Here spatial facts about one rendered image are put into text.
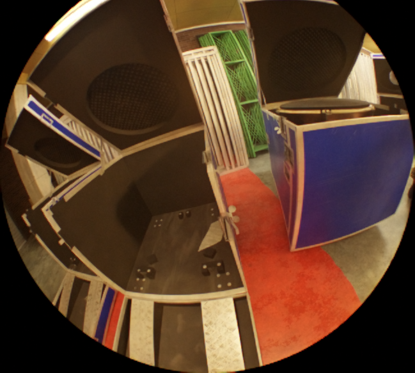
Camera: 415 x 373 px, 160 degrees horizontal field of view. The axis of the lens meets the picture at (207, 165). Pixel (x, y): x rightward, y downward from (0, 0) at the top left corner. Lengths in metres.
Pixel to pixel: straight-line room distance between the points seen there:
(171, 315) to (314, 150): 1.27
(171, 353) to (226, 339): 0.39
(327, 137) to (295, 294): 0.94
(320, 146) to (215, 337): 1.07
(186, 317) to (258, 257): 0.69
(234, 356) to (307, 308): 0.51
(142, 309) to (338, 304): 1.25
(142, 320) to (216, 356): 0.50
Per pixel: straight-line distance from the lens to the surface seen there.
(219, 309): 0.97
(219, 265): 0.99
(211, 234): 1.25
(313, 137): 0.63
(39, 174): 3.07
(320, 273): 1.23
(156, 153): 1.40
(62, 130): 1.47
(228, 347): 1.00
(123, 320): 1.31
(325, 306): 1.17
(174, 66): 0.92
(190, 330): 1.14
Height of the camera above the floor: 1.09
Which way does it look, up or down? 21 degrees down
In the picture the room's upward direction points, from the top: 17 degrees counter-clockwise
